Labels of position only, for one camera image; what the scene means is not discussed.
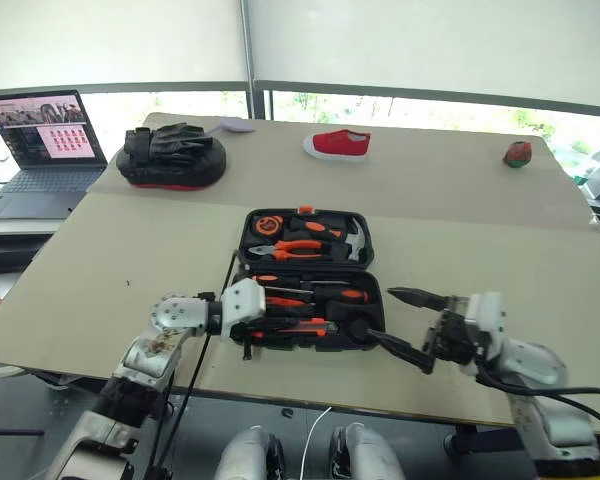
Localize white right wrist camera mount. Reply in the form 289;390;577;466
463;291;509;362

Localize silver robot leg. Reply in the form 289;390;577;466
328;422;406;480
213;425;285;480

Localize black orange handled screwdriver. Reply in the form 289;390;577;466
267;285;371;306
251;272;314;293

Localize white roller blind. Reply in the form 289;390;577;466
247;0;600;111
0;0;254;92

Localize orange black tape measure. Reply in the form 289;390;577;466
254;215;284;237

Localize grey window frame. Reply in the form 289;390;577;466
0;0;600;121

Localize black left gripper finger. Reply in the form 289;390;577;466
263;306;327;322
253;335;304;349

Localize black table foot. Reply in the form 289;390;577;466
442;423;482;455

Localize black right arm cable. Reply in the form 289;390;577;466
476;370;600;432

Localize silver right robot leg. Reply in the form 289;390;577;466
328;422;406;480

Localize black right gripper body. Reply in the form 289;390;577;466
422;295;491;365

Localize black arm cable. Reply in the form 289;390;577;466
148;249;239;472
476;370;600;432

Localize black boxing focus pad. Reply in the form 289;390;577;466
115;122;228;193

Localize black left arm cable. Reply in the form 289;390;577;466
148;249;239;472

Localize red canvas shoe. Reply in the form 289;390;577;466
301;128;373;163

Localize grey open laptop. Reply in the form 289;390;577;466
0;89;109;222

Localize white floor cable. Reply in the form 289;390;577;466
298;405;334;480

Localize white computer mouse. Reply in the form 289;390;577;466
206;116;257;136

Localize white side desk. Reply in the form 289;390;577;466
0;217;69;276

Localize red green toy fruit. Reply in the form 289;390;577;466
502;140;534;169

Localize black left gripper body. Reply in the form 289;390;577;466
229;319;269;360

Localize orange tester screwdriver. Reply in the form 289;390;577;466
265;296;314;309

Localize black tool case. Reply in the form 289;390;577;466
231;204;387;354

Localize silver left robot leg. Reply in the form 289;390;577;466
213;425;285;480

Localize claw hammer orange black handle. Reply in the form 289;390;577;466
286;216;370;264

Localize orange handled pliers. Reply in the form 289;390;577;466
246;239;332;262

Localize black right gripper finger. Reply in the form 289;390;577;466
365;328;437;375
387;287;454;314

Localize black orange utility knife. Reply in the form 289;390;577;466
249;319;341;341

